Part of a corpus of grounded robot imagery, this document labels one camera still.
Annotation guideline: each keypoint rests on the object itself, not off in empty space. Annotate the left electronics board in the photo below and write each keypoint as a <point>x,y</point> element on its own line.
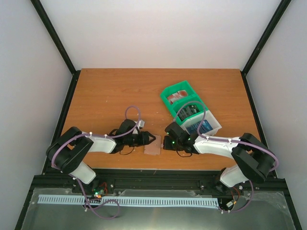
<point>100,191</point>

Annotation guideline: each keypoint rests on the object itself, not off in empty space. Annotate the right connector plug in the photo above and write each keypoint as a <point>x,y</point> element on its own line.
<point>230,204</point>

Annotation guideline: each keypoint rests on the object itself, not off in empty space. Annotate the white bin with blue cards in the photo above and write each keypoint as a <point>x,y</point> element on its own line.
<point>198,117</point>

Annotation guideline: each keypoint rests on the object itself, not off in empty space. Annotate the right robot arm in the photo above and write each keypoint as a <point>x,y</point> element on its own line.
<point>253,160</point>

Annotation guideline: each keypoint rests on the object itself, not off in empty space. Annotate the right black corner post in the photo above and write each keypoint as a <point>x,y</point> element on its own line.
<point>280,10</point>

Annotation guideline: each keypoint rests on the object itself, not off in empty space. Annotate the light blue cable duct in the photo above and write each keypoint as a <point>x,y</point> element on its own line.
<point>126,201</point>

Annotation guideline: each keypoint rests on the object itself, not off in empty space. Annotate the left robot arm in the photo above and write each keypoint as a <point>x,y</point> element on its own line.
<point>68,151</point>

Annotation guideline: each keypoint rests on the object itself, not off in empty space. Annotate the green bin with red cards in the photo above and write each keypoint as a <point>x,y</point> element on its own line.
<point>183,85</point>

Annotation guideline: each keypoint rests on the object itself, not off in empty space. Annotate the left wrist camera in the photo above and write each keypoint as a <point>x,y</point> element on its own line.
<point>140,124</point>

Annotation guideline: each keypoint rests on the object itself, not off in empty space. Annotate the black aluminium frame rail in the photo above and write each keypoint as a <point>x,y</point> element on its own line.
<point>201,182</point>

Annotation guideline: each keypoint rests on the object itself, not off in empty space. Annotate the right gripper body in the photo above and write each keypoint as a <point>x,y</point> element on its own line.
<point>175,145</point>

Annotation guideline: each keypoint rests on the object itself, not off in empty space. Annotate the red white card stack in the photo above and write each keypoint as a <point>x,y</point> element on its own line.
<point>177,96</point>

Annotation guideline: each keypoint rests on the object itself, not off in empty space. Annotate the green bin with black cards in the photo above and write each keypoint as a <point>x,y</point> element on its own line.
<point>175,108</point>

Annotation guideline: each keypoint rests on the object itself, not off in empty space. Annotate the blue card stack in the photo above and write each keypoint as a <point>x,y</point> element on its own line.
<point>205,127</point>

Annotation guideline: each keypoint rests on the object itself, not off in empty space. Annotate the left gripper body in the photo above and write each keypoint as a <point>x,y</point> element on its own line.
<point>136,142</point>

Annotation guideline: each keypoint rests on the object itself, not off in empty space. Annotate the left black corner post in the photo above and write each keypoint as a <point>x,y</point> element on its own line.
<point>40,10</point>

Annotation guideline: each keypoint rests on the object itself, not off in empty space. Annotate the black card stack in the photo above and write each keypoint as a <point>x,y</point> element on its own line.
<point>188,111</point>

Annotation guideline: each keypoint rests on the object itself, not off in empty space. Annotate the black corner post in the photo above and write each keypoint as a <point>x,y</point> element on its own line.
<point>280,10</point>
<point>40,10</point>

